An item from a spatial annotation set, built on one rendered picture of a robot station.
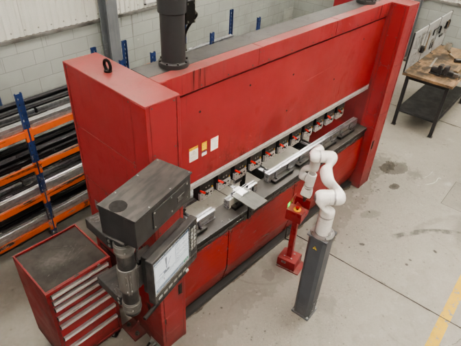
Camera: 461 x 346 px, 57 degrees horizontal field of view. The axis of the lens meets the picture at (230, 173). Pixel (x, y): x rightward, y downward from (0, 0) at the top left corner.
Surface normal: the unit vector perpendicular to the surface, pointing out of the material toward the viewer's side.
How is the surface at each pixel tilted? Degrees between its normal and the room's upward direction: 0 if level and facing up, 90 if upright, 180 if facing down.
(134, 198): 0
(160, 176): 0
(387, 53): 90
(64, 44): 90
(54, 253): 0
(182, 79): 90
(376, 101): 90
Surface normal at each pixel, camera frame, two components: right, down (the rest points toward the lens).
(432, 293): 0.04, -0.81
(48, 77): 0.77, 0.40
